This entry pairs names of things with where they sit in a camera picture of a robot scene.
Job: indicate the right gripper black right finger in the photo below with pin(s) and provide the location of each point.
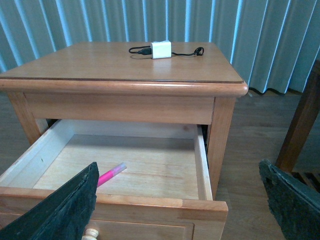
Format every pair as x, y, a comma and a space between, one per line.
294, 205

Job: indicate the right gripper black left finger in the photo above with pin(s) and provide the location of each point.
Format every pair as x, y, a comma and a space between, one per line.
63, 215

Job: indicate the round wooden drawer knob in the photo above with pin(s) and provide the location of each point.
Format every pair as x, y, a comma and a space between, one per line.
90, 234

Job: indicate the pink marker with clear cap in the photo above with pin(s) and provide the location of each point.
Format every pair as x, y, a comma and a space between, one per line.
111, 173

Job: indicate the wooden top drawer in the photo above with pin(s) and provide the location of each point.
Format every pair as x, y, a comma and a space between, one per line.
163, 194

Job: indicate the dark wooden furniture leg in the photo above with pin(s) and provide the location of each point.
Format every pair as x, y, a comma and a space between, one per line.
300, 151

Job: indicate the wooden nightstand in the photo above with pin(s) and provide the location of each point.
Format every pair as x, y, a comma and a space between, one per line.
102, 81

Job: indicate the grey pleated curtain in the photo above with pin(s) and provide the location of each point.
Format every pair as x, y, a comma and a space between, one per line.
272, 44

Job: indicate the white power adapter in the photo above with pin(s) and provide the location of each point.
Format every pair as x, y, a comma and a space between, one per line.
161, 49

